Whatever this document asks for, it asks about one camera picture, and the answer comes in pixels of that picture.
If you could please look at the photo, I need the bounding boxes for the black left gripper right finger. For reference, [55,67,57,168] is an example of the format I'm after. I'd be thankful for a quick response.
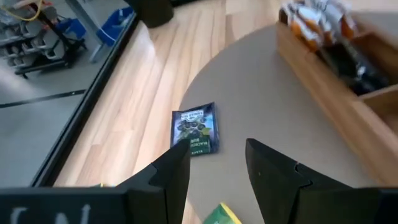
[245,138,398,224]

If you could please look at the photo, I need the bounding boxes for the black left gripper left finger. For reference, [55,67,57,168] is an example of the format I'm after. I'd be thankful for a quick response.
[0,139,191,224]

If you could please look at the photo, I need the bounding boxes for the wooden tea organizer box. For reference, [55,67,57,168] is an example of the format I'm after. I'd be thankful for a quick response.
[275,0,398,187]

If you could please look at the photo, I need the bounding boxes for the round grey mat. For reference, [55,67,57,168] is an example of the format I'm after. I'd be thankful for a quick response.
[178,12,398,224]

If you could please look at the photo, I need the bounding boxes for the shelf cart with grey bins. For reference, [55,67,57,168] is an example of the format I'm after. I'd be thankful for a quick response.
[0,0,88,78]

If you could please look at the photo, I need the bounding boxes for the blue storage bin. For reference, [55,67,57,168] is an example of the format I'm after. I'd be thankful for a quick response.
[57,17,87,40]
[95,6,135,48]

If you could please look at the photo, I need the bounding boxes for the black plant pot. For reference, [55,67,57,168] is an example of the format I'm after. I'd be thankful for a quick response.
[124,0,175,29]

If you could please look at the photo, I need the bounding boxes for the black aluminium table frame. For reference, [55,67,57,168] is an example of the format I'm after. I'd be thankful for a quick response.
[29,0,200,187]

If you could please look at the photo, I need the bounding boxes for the yellow cable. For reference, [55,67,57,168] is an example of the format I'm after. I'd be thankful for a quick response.
[0,0,44,22]

